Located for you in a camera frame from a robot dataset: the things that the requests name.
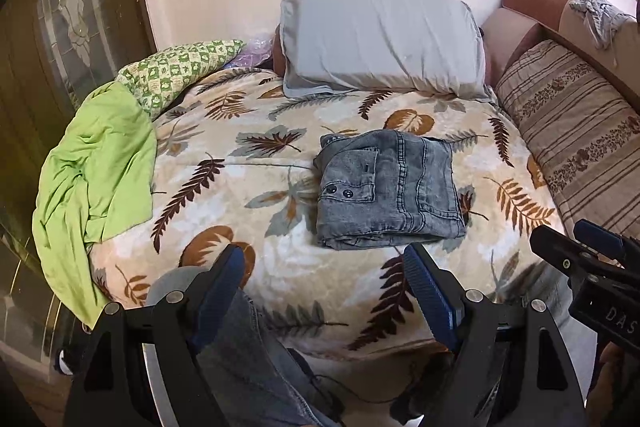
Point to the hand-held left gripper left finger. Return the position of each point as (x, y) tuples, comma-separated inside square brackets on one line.
[(222, 292)]

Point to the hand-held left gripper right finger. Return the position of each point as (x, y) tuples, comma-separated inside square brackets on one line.
[(430, 302)]

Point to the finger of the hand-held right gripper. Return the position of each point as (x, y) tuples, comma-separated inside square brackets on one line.
[(562, 252), (602, 242)]

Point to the grey denim pants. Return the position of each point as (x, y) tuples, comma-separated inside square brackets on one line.
[(400, 187)]

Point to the person's right hand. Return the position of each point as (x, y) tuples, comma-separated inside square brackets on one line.
[(617, 367)]

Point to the striped floral cushion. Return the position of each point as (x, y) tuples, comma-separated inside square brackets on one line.
[(575, 117)]

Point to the leaf print blanket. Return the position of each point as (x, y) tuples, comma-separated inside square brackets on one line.
[(225, 132)]

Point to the plain green cloth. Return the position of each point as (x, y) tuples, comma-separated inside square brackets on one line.
[(100, 182)]

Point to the brown padded headboard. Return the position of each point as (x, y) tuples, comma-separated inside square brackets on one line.
[(625, 62)]

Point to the crumpled grey cloth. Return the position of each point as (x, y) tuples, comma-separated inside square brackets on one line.
[(597, 19)]

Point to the green patterned pillow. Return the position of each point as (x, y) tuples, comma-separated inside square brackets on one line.
[(170, 67)]

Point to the purple plastic bag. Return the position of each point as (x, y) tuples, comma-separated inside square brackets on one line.
[(257, 52)]

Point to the grey pillow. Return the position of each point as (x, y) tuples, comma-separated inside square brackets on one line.
[(380, 42)]

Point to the wooden door with glass panel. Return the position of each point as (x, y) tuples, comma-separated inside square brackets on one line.
[(75, 7)]

